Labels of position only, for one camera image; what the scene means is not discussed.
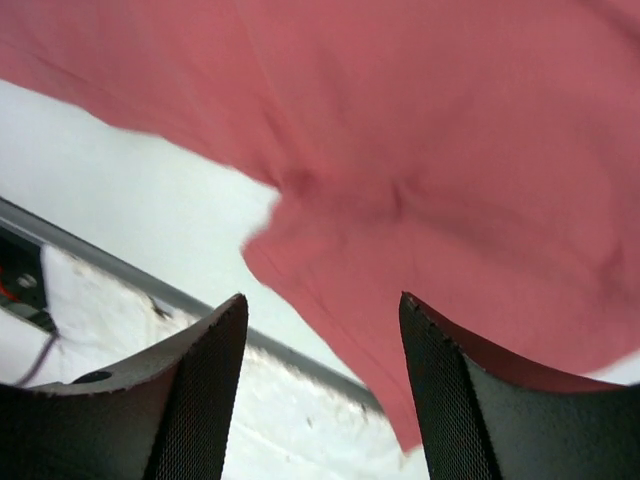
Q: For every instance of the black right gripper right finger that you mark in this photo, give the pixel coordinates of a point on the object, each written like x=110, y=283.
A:
x=487, y=413

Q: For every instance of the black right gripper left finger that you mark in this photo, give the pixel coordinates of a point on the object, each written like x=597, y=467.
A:
x=163, y=413

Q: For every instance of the red t shirt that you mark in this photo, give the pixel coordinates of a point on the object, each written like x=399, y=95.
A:
x=482, y=155

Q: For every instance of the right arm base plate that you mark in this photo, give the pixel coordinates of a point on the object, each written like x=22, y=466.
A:
x=22, y=282

